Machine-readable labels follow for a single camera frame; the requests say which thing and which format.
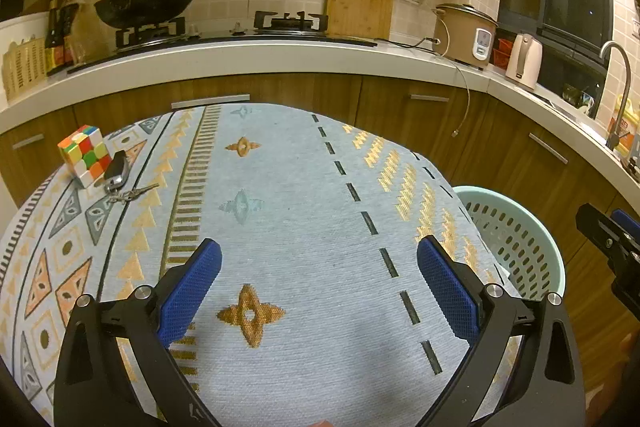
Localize yellow dish soap bottle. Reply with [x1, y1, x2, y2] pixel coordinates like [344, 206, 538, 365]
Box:
[610, 94, 640, 158]

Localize patterned blue tablecloth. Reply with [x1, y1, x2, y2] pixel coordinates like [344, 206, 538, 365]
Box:
[0, 103, 521, 427]

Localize mint green plastic basket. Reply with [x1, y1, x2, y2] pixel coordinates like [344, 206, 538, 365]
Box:
[452, 185, 567, 303]

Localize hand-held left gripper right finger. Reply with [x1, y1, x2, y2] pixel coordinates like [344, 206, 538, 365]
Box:
[416, 234, 586, 427]

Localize white kitchen countertop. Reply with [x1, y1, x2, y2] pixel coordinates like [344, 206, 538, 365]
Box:
[0, 34, 640, 208]

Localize white electric kettle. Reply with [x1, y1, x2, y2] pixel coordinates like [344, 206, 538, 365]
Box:
[505, 33, 544, 90]

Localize red container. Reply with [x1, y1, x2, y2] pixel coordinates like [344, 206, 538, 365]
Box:
[492, 38, 518, 66]

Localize dark sauce bottle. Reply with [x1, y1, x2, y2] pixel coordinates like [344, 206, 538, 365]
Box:
[59, 2, 81, 68]
[45, 0, 63, 75]

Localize rice cooker power cable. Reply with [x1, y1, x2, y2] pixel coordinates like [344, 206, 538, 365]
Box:
[390, 38, 472, 138]

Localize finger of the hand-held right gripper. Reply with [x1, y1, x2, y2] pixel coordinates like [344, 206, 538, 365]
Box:
[575, 203, 640, 265]
[612, 208, 640, 239]

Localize metal keys on ring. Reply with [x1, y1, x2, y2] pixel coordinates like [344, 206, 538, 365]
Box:
[111, 183, 160, 204]

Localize beige plastic rack basket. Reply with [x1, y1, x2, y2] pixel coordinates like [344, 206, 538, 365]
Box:
[2, 36, 51, 102]

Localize colourful puzzle cube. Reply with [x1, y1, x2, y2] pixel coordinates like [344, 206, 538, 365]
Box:
[57, 125, 112, 188]

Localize black car key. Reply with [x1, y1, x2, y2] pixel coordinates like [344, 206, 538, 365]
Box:
[103, 151, 132, 194]

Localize beige rice cooker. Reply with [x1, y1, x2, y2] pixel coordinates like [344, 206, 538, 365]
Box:
[432, 3, 499, 68]

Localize metal kitchen faucet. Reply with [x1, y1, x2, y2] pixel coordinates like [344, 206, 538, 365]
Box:
[600, 41, 633, 150]

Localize black gas stove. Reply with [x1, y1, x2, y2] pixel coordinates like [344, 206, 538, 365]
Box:
[67, 11, 378, 74]

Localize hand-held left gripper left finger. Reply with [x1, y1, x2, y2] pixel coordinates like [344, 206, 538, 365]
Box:
[53, 237, 223, 427]

